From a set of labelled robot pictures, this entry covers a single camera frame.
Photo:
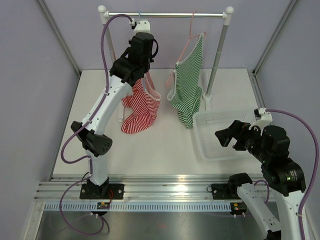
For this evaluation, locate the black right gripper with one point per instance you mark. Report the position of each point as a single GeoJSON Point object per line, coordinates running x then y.
{"type": "Point", "coordinates": [239, 130]}

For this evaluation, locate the red striped tank top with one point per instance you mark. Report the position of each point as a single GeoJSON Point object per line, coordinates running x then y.
{"type": "Point", "coordinates": [144, 103]}

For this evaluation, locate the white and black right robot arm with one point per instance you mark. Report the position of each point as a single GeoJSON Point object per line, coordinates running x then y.
{"type": "Point", "coordinates": [270, 146]}

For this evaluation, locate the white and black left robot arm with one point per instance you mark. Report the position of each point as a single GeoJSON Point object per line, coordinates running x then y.
{"type": "Point", "coordinates": [131, 67]}

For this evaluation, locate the green striped tank top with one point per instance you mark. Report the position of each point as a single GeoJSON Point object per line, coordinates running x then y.
{"type": "Point", "coordinates": [185, 95]}

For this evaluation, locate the white plastic basket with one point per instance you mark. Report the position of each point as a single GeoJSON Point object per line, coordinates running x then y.
{"type": "Point", "coordinates": [206, 123]}

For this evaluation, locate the white and silver clothes rack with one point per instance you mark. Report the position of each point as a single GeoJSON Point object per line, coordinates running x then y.
{"type": "Point", "coordinates": [105, 15]}

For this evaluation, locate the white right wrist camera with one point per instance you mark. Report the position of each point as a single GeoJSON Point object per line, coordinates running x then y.
{"type": "Point", "coordinates": [263, 118]}

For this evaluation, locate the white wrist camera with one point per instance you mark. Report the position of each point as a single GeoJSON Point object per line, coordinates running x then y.
{"type": "Point", "coordinates": [140, 26]}
{"type": "Point", "coordinates": [263, 118]}

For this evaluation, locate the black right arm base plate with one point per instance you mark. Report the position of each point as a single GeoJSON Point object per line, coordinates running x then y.
{"type": "Point", "coordinates": [221, 191]}

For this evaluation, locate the right aluminium frame post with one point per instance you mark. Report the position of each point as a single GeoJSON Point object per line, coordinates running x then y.
{"type": "Point", "coordinates": [275, 35]}

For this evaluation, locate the aluminium frame post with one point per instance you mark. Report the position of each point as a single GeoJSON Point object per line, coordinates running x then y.
{"type": "Point", "coordinates": [275, 35]}
{"type": "Point", "coordinates": [59, 37]}

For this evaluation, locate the pink wire hanger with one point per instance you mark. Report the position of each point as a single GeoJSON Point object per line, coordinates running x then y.
{"type": "Point", "coordinates": [190, 37]}

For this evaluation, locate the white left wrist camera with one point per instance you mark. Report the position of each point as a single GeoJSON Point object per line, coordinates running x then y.
{"type": "Point", "coordinates": [140, 26]}

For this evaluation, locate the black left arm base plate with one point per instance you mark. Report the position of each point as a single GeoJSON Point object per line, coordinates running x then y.
{"type": "Point", "coordinates": [114, 191]}

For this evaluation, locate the aluminium mounting rail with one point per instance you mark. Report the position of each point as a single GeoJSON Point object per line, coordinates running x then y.
{"type": "Point", "coordinates": [141, 188]}

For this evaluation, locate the white slotted cable duct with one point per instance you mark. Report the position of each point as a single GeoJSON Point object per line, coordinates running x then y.
{"type": "Point", "coordinates": [138, 206]}

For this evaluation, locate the left aluminium frame post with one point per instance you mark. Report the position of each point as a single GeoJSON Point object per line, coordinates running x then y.
{"type": "Point", "coordinates": [59, 37]}

